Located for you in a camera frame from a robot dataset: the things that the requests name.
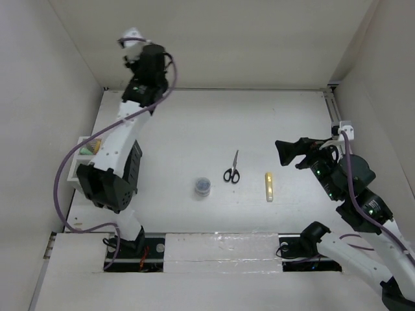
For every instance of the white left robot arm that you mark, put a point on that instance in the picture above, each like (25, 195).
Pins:
(110, 179)

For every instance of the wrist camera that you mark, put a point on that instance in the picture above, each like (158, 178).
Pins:
(337, 128)
(132, 43)

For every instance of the jar of rubber bands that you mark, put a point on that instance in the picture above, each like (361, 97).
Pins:
(202, 188)

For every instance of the black handled scissors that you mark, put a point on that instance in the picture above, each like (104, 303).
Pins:
(232, 175)

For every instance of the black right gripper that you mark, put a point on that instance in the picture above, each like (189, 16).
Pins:
(286, 150)

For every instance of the orange highlighter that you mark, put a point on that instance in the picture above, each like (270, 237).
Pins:
(94, 145)

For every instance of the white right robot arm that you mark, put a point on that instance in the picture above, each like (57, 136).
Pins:
(392, 278)

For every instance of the green highlighter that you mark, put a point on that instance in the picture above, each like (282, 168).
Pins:
(85, 152)

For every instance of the yellow highlighter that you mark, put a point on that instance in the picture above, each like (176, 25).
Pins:
(269, 187)

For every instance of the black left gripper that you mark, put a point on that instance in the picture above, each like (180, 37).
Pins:
(135, 72)

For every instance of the black desk organizer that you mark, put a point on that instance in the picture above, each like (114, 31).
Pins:
(131, 168)

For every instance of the black left rest bracket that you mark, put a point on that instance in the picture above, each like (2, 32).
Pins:
(149, 260)

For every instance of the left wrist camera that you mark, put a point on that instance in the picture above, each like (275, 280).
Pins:
(132, 43)

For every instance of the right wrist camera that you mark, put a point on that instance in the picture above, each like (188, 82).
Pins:
(337, 128)

